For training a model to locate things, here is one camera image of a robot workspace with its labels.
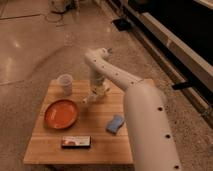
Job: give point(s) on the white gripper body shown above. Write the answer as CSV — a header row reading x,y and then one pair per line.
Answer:
x,y
96,79

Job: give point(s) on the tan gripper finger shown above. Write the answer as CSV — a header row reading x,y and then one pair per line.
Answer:
x,y
106,88
94,93

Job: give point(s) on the white plastic bottle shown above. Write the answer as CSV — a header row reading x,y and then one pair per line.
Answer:
x,y
88,99

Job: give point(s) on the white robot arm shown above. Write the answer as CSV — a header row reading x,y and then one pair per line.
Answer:
x,y
151,141

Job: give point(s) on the orange ceramic bowl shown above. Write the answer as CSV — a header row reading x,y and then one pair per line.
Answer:
x,y
61,114

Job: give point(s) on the clear plastic cup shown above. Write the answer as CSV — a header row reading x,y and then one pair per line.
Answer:
x,y
65,82

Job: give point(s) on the blue sponge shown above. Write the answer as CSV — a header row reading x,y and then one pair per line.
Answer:
x,y
114,124

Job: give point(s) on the wooden table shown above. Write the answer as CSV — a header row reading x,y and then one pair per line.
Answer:
x,y
44,147

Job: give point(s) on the dark snack box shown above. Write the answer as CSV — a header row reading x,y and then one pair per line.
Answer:
x,y
76,142

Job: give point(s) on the black floor mat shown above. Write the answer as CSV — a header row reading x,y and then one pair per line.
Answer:
x,y
121,24

